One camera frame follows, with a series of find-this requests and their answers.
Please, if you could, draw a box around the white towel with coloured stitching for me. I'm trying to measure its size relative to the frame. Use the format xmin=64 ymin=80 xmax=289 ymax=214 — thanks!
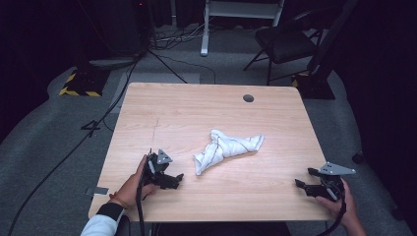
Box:
xmin=192 ymin=128 xmax=266 ymax=177

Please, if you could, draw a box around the small grey tape piece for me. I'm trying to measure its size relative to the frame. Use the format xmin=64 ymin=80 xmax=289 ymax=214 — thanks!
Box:
xmin=85 ymin=186 xmax=109 ymax=198

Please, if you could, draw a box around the black caster wheel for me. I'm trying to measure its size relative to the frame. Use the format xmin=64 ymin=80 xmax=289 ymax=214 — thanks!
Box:
xmin=351 ymin=150 xmax=366 ymax=165

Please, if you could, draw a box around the right hand-held gripper black cable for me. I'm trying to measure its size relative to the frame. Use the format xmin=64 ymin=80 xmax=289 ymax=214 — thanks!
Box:
xmin=316 ymin=188 xmax=348 ymax=236

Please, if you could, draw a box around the person's left hand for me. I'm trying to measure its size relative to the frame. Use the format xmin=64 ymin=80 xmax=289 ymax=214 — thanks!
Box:
xmin=116 ymin=154 xmax=158 ymax=209

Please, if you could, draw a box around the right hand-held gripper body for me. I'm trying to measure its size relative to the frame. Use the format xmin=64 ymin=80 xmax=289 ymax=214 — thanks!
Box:
xmin=308 ymin=161 xmax=357 ymax=203

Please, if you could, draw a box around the thin black floor cable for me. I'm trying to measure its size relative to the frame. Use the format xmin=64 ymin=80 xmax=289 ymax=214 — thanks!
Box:
xmin=147 ymin=48 xmax=217 ymax=86

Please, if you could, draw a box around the bundle of floor cables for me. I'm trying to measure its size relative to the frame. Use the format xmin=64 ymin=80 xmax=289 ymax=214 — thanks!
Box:
xmin=149 ymin=23 xmax=212 ymax=51

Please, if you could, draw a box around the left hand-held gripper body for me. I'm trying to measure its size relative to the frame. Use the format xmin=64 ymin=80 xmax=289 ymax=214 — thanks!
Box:
xmin=141 ymin=147 xmax=179 ymax=190

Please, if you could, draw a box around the orange wrist bracelet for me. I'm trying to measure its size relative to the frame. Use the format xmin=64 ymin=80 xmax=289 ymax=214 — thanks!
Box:
xmin=108 ymin=192 xmax=130 ymax=209

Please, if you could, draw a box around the white metal stand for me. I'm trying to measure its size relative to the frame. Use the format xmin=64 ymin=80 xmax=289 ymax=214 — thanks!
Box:
xmin=200 ymin=0 xmax=286 ymax=58

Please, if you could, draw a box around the black folding chair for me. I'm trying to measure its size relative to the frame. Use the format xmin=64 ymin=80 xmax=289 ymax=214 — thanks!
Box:
xmin=242 ymin=5 xmax=330 ymax=87

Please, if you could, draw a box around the long black floor cable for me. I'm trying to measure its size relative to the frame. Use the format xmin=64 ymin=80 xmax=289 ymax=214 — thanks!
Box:
xmin=7 ymin=53 xmax=142 ymax=236

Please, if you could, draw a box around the person's right hand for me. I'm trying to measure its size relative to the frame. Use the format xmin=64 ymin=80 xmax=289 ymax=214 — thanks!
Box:
xmin=315 ymin=178 xmax=359 ymax=230

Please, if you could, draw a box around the black stand with striped base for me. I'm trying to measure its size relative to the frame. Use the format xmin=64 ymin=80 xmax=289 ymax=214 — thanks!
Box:
xmin=290 ymin=0 xmax=360 ymax=100
xmin=58 ymin=0 xmax=155 ymax=98

